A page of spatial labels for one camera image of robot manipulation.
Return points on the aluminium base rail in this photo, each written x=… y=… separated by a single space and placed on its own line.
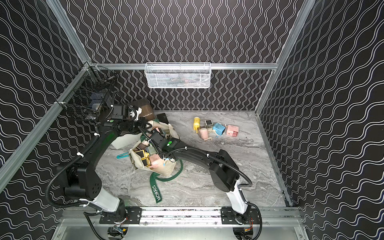
x=216 y=217

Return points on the blue pencil sharpener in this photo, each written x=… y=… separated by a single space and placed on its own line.
x=219 y=129

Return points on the teal utility knife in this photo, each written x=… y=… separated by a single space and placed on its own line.
x=124 y=155

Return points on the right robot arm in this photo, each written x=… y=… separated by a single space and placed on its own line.
x=224 y=172

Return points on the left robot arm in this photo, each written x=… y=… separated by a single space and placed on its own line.
x=79 y=179

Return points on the white wire basket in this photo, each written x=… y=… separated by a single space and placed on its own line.
x=178 y=75

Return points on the gold square pencil sharpener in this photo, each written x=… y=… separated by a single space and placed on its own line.
x=208 y=123

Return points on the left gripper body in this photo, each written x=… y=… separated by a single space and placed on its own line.
x=147 y=125

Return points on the pink sharpener in bag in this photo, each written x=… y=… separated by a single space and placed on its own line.
x=156 y=161

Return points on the cream tote bag green handles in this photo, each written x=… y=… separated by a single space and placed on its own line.
x=171 y=168

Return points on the black wire basket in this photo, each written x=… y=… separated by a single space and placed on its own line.
x=92 y=97

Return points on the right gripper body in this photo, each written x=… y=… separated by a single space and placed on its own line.
x=169 y=140

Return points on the gold sharpener in bag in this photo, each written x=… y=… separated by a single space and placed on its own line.
x=144 y=157

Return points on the pink box pencil sharpener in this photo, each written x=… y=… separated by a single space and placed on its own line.
x=232 y=131

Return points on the white brown storage box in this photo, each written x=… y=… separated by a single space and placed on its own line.
x=123 y=139

